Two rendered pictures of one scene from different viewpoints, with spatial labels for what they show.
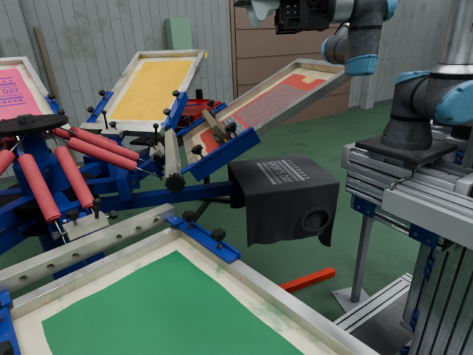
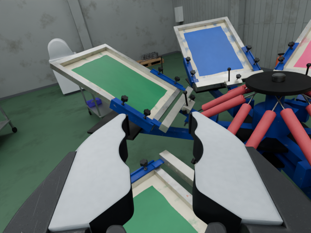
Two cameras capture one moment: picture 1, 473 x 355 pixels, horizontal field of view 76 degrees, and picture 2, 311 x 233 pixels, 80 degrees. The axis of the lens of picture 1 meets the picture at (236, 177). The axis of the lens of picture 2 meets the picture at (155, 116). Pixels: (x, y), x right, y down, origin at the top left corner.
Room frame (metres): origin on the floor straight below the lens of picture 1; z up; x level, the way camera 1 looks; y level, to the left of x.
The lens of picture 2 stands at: (0.78, -0.14, 1.74)
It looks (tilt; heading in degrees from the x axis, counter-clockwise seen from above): 29 degrees down; 101
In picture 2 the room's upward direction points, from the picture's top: 11 degrees counter-clockwise
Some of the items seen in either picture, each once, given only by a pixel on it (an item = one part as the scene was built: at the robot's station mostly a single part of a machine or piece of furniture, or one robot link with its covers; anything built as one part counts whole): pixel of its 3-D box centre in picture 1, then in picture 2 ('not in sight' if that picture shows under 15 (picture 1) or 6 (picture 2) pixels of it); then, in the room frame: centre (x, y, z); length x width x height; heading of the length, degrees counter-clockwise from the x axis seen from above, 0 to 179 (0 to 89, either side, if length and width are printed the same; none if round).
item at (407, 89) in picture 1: (416, 91); not in sight; (0.95, -0.57, 1.42); 0.13 x 0.12 x 0.14; 7
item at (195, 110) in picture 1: (184, 112); not in sight; (2.61, 0.42, 1.06); 0.61 x 0.46 x 0.12; 162
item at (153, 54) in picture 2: not in sight; (146, 60); (-0.61, 6.99, 0.17); 1.18 x 0.82 x 0.33; 31
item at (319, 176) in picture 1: (278, 171); not in sight; (1.49, -0.23, 0.95); 0.48 x 0.44 x 0.01; 102
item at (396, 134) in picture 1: (407, 128); not in sight; (0.96, -0.57, 1.31); 0.15 x 0.15 x 0.10
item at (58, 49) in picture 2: not in sight; (67, 65); (-2.55, 5.03, 0.76); 0.77 x 0.65 x 1.51; 30
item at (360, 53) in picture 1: (358, 51); not in sight; (0.81, -0.32, 1.56); 0.11 x 0.08 x 0.11; 7
